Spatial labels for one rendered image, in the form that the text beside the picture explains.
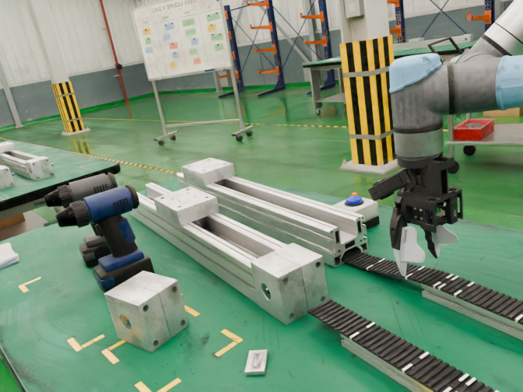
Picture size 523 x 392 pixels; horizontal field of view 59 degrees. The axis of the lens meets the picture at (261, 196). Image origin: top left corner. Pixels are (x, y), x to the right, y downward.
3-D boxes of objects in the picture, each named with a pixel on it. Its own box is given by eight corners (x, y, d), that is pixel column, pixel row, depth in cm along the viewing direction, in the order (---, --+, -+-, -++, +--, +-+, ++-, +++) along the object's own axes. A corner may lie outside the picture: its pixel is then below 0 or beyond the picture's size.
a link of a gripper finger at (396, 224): (392, 250, 78) (401, 198, 77) (385, 248, 79) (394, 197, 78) (411, 249, 81) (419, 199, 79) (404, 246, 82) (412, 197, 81)
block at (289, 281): (339, 296, 87) (333, 250, 84) (286, 325, 81) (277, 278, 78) (309, 280, 94) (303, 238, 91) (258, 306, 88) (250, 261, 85)
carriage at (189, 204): (222, 222, 118) (216, 196, 116) (182, 236, 113) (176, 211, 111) (195, 208, 131) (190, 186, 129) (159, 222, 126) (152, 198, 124)
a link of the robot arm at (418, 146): (383, 132, 75) (416, 120, 79) (385, 159, 77) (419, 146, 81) (421, 135, 69) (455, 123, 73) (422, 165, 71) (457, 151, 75)
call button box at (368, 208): (380, 224, 114) (377, 200, 112) (351, 237, 110) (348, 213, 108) (357, 216, 121) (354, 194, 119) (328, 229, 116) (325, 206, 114)
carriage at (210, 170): (237, 183, 148) (233, 162, 145) (206, 194, 142) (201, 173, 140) (214, 176, 161) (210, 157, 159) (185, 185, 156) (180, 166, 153)
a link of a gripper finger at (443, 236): (458, 266, 81) (444, 226, 77) (429, 256, 86) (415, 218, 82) (468, 254, 82) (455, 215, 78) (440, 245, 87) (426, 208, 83)
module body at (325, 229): (368, 250, 102) (364, 215, 99) (334, 267, 97) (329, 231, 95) (207, 188, 168) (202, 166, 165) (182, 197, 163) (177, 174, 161)
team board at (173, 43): (154, 147, 700) (120, 9, 639) (175, 138, 741) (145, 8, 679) (238, 143, 624) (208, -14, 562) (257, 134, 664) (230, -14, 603)
